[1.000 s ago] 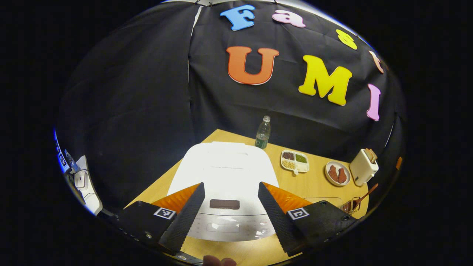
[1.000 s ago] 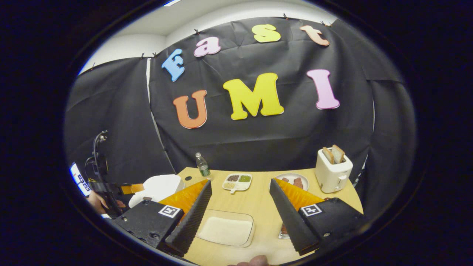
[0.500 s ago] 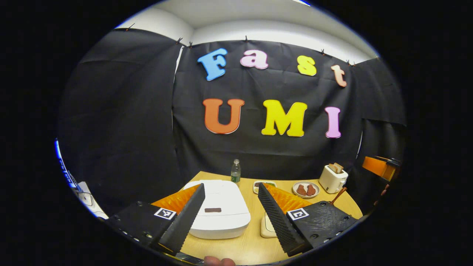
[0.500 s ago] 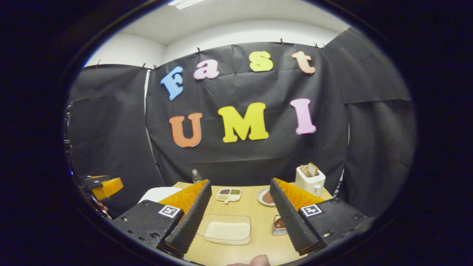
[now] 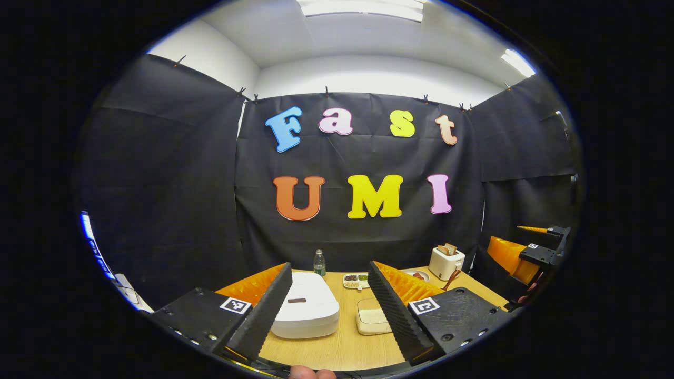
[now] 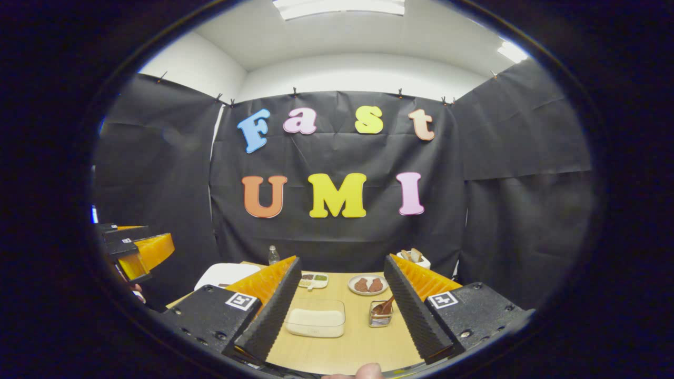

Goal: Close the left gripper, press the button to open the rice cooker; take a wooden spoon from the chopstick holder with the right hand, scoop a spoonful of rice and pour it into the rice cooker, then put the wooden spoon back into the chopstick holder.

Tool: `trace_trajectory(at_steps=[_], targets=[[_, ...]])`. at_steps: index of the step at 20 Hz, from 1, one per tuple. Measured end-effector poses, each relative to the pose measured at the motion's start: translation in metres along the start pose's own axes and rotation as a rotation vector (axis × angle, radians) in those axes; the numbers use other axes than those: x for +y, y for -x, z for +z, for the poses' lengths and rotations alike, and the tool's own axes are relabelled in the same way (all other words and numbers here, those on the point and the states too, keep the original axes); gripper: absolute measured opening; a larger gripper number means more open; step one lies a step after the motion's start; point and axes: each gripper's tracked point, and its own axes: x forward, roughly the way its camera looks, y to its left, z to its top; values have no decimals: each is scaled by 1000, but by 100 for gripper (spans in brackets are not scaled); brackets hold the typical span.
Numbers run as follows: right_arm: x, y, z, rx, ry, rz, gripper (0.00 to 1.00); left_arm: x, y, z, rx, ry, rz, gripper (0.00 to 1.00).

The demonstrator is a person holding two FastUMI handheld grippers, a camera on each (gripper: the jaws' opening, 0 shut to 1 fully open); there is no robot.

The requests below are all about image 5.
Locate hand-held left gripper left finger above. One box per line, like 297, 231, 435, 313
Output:
149, 262, 293, 364

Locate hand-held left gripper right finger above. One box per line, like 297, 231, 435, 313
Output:
368, 261, 514, 367

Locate white rice cooker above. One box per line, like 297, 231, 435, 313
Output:
270, 271, 341, 340

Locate beige rice box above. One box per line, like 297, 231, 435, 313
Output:
356, 298, 393, 336

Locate white divided snack dish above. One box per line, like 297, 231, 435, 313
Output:
343, 272, 371, 291

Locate white toaster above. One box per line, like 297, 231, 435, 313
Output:
429, 243, 467, 282

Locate white desk device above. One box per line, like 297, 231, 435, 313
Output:
113, 272, 155, 314

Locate black backdrop cloth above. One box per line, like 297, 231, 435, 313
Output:
74, 53, 580, 312

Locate small ceiling light panel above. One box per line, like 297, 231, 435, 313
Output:
500, 48, 537, 79

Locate computer monitor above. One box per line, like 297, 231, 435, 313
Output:
79, 211, 117, 280

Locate long ceiling light panel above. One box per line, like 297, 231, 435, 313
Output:
295, 0, 425, 23

